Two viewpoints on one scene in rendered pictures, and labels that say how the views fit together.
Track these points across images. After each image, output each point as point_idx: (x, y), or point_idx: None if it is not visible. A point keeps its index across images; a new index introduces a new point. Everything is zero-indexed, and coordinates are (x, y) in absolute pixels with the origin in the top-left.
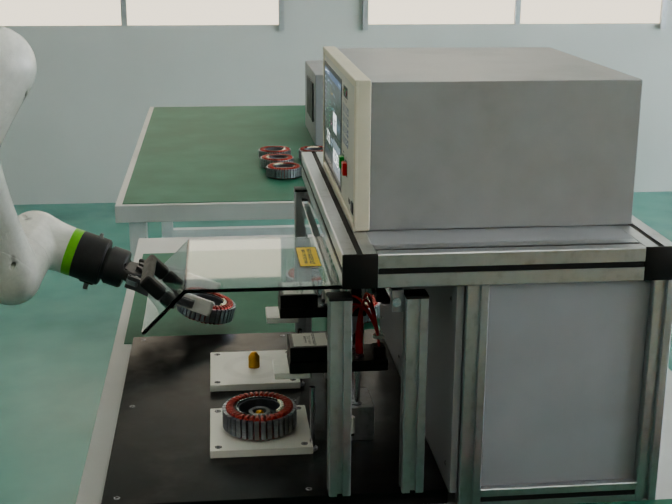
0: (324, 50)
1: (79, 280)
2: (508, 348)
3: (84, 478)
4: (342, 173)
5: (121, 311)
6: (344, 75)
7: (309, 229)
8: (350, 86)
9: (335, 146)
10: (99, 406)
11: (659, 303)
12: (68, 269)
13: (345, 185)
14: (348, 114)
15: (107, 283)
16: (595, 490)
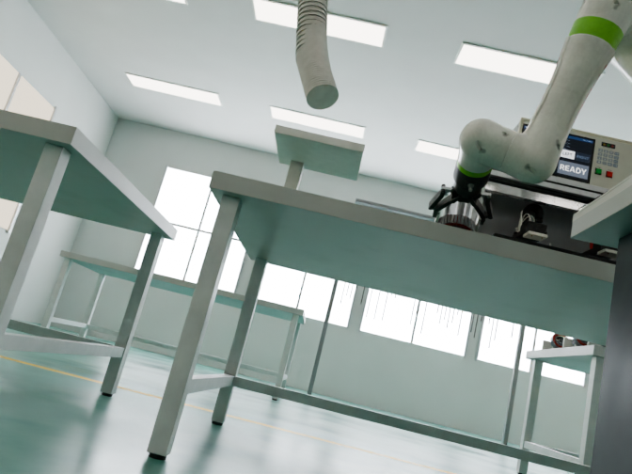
0: (529, 119)
1: (477, 183)
2: None
3: None
4: (611, 176)
5: (418, 218)
6: (604, 138)
7: (545, 197)
8: (624, 145)
9: (569, 164)
10: (597, 260)
11: None
12: (489, 172)
13: (606, 181)
14: (619, 154)
15: (476, 192)
16: None
